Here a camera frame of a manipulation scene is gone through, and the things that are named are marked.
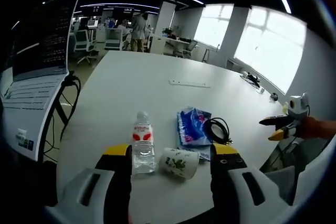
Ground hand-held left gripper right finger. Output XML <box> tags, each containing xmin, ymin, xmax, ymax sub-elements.
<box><xmin>209</xmin><ymin>144</ymin><xmax>289</xmax><ymax>224</ymax></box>

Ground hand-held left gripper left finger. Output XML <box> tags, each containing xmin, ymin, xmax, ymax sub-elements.
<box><xmin>59</xmin><ymin>144</ymin><xmax>133</xmax><ymax>224</ymax></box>

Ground clear plastic water bottle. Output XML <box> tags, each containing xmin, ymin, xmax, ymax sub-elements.
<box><xmin>131</xmin><ymin>111</ymin><xmax>158</xmax><ymax>175</ymax></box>

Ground black cable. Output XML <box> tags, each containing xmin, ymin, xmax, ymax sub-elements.
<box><xmin>204</xmin><ymin>117</ymin><xmax>234</xmax><ymax>145</ymax></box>

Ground white paper cup green print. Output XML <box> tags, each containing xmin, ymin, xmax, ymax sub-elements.
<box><xmin>159</xmin><ymin>147</ymin><xmax>201</xmax><ymax>179</ymax></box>

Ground blue plastic snack bag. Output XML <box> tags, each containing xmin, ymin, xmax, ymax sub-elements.
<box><xmin>175</xmin><ymin>106</ymin><xmax>214</xmax><ymax>162</ymax></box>

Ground white table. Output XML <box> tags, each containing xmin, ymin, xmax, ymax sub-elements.
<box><xmin>56</xmin><ymin>50</ymin><xmax>292</xmax><ymax>216</ymax></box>

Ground grey office chair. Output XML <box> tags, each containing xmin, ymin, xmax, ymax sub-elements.
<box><xmin>183</xmin><ymin>39</ymin><xmax>198</xmax><ymax>58</ymax></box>

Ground open silver laptop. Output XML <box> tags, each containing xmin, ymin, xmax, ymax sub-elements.
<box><xmin>0</xmin><ymin>0</ymin><xmax>82</xmax><ymax>162</ymax></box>

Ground white office chair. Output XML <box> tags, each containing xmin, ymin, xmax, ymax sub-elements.
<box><xmin>73</xmin><ymin>29</ymin><xmax>96</xmax><ymax>65</ymax></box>

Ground white cable tray cover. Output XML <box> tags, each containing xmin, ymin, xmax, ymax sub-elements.
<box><xmin>169</xmin><ymin>79</ymin><xmax>211</xmax><ymax>89</ymax></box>

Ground black cables under laptop stand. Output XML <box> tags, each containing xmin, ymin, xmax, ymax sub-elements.
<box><xmin>43</xmin><ymin>70</ymin><xmax>82</xmax><ymax>156</ymax></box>

